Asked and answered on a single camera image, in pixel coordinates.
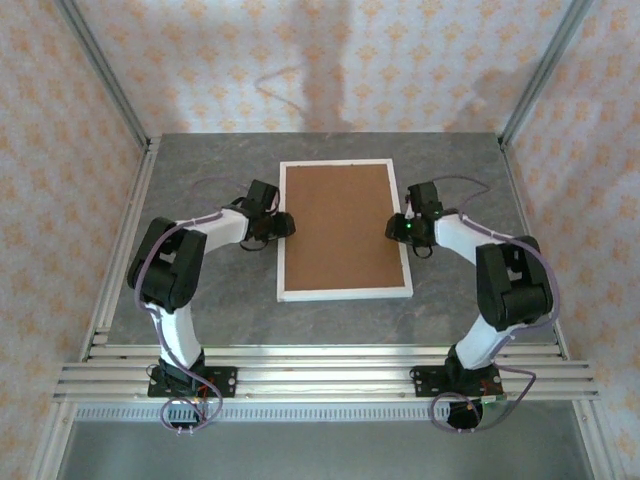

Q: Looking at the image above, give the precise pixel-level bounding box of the white picture frame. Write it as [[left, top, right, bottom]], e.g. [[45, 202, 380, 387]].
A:
[[276, 158, 414, 304]]

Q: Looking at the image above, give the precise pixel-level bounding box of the aluminium leg profile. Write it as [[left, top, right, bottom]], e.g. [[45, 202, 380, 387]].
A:
[[29, 399, 76, 480], [572, 399, 626, 480]]

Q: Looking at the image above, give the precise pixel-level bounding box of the aluminium side rail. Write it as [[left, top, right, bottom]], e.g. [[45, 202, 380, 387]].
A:
[[497, 137, 571, 360], [82, 137, 162, 361]]

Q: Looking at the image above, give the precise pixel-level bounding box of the aluminium table edge rail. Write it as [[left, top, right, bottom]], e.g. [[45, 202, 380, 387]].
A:
[[82, 343, 569, 362]]

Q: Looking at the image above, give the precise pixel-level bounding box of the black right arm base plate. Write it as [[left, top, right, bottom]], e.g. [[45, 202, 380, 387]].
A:
[[410, 364, 503, 399]]

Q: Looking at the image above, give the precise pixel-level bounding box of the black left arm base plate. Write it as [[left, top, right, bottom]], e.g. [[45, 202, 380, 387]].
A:
[[148, 366, 238, 399]]

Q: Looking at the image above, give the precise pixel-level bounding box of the wide aluminium mounting rail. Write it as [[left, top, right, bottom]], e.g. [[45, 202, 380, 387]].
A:
[[52, 360, 601, 404]]

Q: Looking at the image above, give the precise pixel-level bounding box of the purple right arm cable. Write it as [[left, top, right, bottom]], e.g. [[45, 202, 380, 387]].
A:
[[430, 174, 561, 434]]

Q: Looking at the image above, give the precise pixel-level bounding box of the grey slotted cable duct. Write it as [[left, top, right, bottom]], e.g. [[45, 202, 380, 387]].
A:
[[73, 403, 576, 422]]

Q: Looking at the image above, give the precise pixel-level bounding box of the aluminium upright post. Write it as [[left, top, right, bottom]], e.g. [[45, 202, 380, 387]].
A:
[[53, 0, 152, 147], [499, 0, 596, 147]]

